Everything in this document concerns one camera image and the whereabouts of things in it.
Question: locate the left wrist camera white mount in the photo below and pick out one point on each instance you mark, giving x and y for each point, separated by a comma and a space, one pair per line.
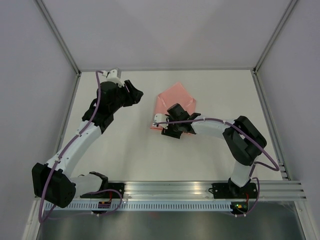
114, 75

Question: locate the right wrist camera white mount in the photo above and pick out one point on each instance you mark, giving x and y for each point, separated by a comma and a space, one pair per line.
160, 121

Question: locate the aluminium front rail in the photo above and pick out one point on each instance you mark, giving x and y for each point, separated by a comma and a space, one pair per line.
175, 188

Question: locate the left aluminium frame post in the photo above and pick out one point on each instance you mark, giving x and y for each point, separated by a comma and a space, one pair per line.
40, 4

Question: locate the right aluminium frame post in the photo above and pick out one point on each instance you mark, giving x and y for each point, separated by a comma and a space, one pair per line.
275, 34

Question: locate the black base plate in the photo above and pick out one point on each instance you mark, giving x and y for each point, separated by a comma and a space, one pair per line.
116, 186
232, 191

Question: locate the aluminium frame post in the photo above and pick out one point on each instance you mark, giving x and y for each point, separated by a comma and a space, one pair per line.
275, 34
40, 4

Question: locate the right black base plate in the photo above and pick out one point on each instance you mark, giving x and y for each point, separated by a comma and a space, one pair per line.
232, 191

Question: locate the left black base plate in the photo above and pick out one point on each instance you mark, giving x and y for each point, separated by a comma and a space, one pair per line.
116, 186

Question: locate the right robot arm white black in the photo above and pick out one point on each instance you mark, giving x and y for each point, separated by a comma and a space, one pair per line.
243, 139

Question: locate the white slotted cable duct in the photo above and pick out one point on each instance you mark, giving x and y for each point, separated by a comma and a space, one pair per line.
189, 206

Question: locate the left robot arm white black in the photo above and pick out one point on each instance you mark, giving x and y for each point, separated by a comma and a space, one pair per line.
93, 124

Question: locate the pink cloth napkin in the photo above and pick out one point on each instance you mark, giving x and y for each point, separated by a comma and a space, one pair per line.
176, 94

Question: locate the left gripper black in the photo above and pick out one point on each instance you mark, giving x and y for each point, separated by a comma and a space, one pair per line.
134, 95

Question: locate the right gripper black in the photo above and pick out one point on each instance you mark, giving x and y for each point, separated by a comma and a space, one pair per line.
169, 132

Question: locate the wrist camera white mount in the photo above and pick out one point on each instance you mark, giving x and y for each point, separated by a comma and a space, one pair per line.
114, 75
160, 121

